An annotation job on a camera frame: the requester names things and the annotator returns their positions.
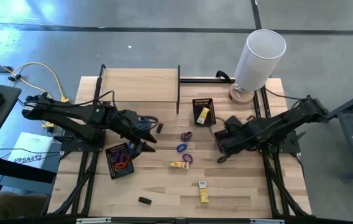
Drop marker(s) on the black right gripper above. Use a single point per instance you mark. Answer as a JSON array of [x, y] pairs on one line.
[[235, 137]]

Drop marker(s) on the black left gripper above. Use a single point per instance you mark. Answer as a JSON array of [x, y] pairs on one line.
[[128, 123]]

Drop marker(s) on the small black block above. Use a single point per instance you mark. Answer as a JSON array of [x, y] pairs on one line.
[[144, 201], [159, 127]]

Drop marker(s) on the yellow crayon box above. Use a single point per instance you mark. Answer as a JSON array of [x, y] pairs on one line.
[[203, 115], [204, 194], [179, 165]]

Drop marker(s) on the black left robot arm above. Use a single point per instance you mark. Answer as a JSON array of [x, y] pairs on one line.
[[71, 110]]

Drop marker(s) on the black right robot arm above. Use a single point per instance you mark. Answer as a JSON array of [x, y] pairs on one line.
[[282, 124]]

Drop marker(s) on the round wooden lamp base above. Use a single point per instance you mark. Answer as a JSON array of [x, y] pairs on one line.
[[237, 96]]

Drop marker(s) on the wooden shelf riser black legs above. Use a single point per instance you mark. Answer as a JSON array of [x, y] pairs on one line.
[[137, 84]]

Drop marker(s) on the yellow power plug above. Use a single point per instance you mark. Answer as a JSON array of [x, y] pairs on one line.
[[65, 100], [49, 125]]

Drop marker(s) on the white cylindrical lamp shade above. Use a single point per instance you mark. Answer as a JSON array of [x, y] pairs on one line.
[[257, 65]]

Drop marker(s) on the white printed booklet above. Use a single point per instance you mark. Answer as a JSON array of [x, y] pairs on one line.
[[29, 146]]

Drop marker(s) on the grey metal cart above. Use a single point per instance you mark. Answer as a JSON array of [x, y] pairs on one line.
[[345, 143]]

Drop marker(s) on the black metal beam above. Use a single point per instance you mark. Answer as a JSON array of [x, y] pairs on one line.
[[15, 170]]

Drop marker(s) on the black side table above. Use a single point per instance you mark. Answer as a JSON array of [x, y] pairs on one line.
[[8, 96]]

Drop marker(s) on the person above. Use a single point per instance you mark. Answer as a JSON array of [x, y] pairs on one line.
[[8, 205]]

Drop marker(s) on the black aluminium frame rails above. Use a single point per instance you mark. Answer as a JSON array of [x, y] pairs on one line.
[[84, 180], [273, 186]]

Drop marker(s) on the black aluminium frame rail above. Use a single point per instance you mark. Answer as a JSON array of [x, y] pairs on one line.
[[176, 220], [201, 81]]

